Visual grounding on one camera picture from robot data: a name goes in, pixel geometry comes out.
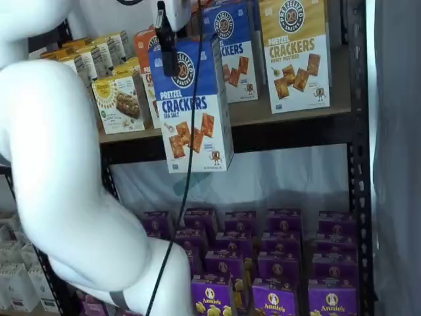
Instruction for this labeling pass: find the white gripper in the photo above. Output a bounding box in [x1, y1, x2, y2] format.
[155, 0, 199, 77]

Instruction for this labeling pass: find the blue white pretzel crackers box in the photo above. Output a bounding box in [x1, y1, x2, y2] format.
[147, 34, 235, 174]
[201, 0, 261, 105]

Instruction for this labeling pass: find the orange pretzel crackers box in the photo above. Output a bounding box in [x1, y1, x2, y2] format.
[133, 27, 165, 130]

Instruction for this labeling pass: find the yellow Simple Mills box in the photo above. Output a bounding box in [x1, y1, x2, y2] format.
[111, 57, 143, 80]

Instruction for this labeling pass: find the gold topped cracker box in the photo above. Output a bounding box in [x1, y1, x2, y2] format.
[104, 30, 135, 64]
[70, 44, 99, 80]
[88, 36, 114, 68]
[41, 48, 82, 72]

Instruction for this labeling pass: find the white snack bar box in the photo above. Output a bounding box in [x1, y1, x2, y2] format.
[91, 75, 146, 135]

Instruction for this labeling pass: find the gold honey mustard crackers box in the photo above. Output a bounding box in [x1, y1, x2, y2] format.
[259, 0, 332, 115]

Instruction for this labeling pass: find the tan wooden shelf board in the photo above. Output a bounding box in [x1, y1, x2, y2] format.
[98, 97, 353, 145]

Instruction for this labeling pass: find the purple Annie's box green band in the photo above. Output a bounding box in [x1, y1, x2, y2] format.
[174, 228, 209, 251]
[183, 248, 205, 276]
[183, 207, 218, 231]

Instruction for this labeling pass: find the purple Annie's snack box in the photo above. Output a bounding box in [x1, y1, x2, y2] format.
[141, 210, 172, 240]
[78, 291, 110, 316]

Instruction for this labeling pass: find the purple Annie's box orange band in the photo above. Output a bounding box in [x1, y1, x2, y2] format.
[215, 231, 253, 253]
[205, 250, 245, 280]
[225, 209, 257, 233]
[191, 275, 233, 316]

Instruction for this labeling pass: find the purple Annie's box brown band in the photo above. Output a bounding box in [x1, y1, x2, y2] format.
[258, 251, 299, 288]
[251, 285, 297, 316]
[267, 208, 303, 233]
[261, 230, 302, 255]

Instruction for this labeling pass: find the black metal shelf rack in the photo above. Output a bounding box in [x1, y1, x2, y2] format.
[28, 0, 376, 316]

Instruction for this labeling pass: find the purple Annie's box teal band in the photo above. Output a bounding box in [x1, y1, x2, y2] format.
[308, 285, 359, 316]
[318, 211, 359, 234]
[315, 232, 359, 256]
[312, 252, 359, 288]

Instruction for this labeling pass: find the grey tape band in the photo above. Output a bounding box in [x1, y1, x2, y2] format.
[109, 290, 128, 311]

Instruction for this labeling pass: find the white package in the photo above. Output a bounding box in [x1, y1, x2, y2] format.
[0, 263, 30, 313]
[0, 242, 24, 266]
[28, 265, 56, 312]

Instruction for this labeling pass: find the black cable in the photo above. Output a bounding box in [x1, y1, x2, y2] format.
[144, 0, 205, 316]

